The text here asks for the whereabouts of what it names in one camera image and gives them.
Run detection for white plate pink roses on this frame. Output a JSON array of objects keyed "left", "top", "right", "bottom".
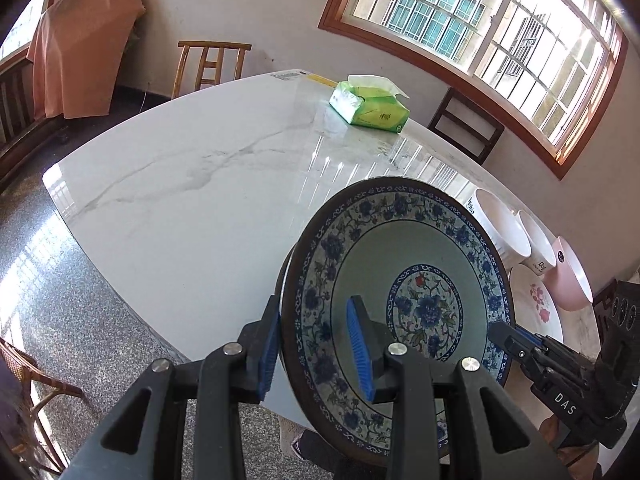
[{"left": 509, "top": 264, "right": 564, "bottom": 342}]

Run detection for pink bowl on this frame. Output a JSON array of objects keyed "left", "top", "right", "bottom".
[{"left": 542, "top": 236, "right": 593, "bottom": 311}]

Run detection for white bowl Dog print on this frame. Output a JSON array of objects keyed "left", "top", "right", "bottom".
[{"left": 515, "top": 210, "right": 556, "bottom": 276}]

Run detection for white bowl rabbit pink base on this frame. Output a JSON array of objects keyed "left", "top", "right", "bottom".
[{"left": 466, "top": 188, "right": 532, "bottom": 271}]

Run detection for blue floral plate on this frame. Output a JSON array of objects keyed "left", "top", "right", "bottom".
[{"left": 281, "top": 177, "right": 514, "bottom": 466}]

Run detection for person right hand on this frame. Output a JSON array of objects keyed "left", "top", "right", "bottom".
[{"left": 537, "top": 414, "right": 601, "bottom": 470}]

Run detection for rattan chair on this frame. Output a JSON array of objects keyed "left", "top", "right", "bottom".
[{"left": 1, "top": 339, "right": 85, "bottom": 477}]

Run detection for dark wooden chair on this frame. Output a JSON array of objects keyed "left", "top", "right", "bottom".
[{"left": 428, "top": 88, "right": 504, "bottom": 165}]

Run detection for green tissue pack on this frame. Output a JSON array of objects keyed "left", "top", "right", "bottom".
[{"left": 329, "top": 75, "right": 410, "bottom": 133}]

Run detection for brown framed window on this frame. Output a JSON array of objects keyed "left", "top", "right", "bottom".
[{"left": 319, "top": 0, "right": 629, "bottom": 178}]

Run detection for light wooden chair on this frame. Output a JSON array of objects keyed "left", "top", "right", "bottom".
[{"left": 171, "top": 40, "right": 252, "bottom": 99}]

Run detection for dark wooden bench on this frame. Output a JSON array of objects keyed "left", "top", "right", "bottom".
[{"left": 0, "top": 46, "right": 66, "bottom": 191}]

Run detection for orange cloth cover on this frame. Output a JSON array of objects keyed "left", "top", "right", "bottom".
[{"left": 27, "top": 0, "right": 145, "bottom": 120}]

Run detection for side window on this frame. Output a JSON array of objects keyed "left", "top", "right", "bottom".
[{"left": 1, "top": 0, "right": 55, "bottom": 65}]

